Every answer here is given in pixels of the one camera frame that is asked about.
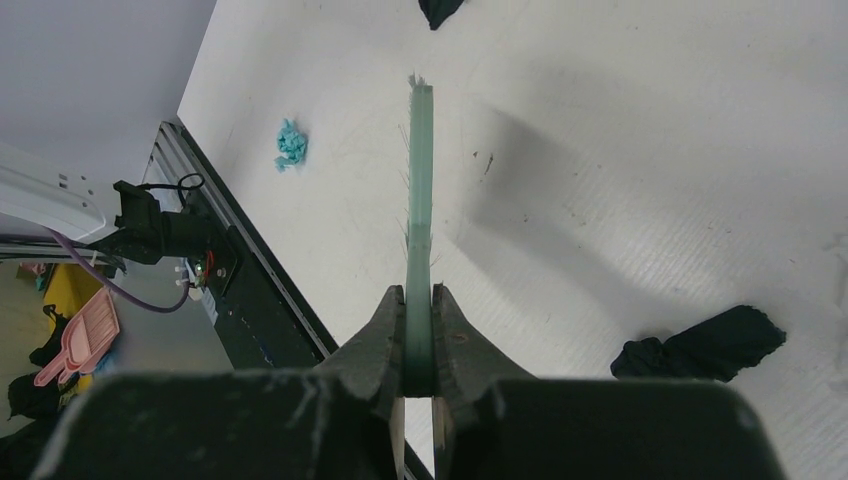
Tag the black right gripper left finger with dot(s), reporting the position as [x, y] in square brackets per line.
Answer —
[342, 419]

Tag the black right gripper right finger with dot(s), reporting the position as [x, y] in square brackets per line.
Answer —
[492, 419]

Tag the green hand brush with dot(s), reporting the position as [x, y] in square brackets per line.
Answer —
[418, 362]

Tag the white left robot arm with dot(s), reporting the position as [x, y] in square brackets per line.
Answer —
[74, 205]

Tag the teal paper scrap lower left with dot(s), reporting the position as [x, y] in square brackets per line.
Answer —
[291, 145]

